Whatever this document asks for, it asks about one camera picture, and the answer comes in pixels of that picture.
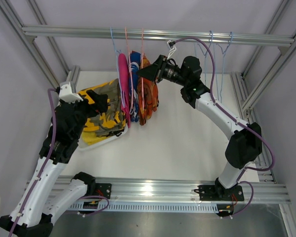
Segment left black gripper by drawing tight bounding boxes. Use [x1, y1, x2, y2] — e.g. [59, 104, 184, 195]
[60, 89, 107, 140]

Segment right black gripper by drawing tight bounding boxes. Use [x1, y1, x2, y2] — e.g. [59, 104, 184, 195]
[136, 55, 188, 87]

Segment yellow grey camouflage trousers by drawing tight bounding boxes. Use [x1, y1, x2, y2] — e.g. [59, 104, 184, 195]
[77, 78, 127, 138]

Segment pink hanger of orange trousers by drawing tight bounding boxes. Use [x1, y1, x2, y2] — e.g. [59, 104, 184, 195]
[139, 27, 148, 114]

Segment blue hanger of camouflage trousers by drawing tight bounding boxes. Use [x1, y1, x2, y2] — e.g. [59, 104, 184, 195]
[195, 30, 216, 86]

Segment light blue wire hanger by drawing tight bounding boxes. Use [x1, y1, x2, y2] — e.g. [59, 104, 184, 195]
[216, 32, 234, 102]

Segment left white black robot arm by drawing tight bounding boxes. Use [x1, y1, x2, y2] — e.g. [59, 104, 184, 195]
[0, 90, 109, 237]

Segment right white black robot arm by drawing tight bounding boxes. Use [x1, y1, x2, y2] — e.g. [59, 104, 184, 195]
[137, 55, 262, 200]

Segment blue white patterned trousers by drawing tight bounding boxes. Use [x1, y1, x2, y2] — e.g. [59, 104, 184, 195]
[129, 51, 141, 122]

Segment orange camouflage trousers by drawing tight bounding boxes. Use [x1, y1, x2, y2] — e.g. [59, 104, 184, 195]
[137, 56, 160, 126]

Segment pink trousers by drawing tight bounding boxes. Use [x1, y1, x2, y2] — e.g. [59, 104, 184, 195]
[118, 53, 131, 128]

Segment white plastic basket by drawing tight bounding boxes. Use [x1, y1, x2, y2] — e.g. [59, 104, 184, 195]
[77, 124, 128, 151]

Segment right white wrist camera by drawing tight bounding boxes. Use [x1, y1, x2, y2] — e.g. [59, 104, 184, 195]
[167, 40, 176, 59]

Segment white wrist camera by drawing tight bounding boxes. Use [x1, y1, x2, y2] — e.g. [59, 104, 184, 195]
[56, 81, 83, 103]
[167, 40, 176, 59]

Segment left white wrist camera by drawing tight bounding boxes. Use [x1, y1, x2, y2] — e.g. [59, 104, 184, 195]
[56, 81, 83, 103]

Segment aluminium frame left posts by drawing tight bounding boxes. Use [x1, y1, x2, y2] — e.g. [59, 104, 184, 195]
[0, 0, 81, 88]

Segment aluminium frame posts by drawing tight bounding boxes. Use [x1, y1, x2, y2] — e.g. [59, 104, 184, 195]
[0, 0, 81, 88]
[243, 0, 296, 186]

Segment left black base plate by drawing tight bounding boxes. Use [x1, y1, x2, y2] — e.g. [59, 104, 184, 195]
[93, 183, 112, 199]

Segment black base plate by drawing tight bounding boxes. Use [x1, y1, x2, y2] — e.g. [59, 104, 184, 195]
[193, 185, 244, 201]
[93, 183, 112, 199]

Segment aluminium hanging rail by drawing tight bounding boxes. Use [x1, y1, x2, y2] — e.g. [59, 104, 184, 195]
[22, 25, 295, 47]

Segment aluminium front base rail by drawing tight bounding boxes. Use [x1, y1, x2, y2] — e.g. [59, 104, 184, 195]
[96, 177, 291, 204]

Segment aluminium frame right posts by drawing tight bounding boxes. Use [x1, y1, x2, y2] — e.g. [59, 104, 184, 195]
[243, 0, 296, 186]

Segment white slotted cable duct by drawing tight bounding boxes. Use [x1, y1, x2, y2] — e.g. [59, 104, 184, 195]
[63, 201, 220, 213]

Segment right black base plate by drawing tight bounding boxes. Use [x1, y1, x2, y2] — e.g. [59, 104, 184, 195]
[193, 185, 244, 201]

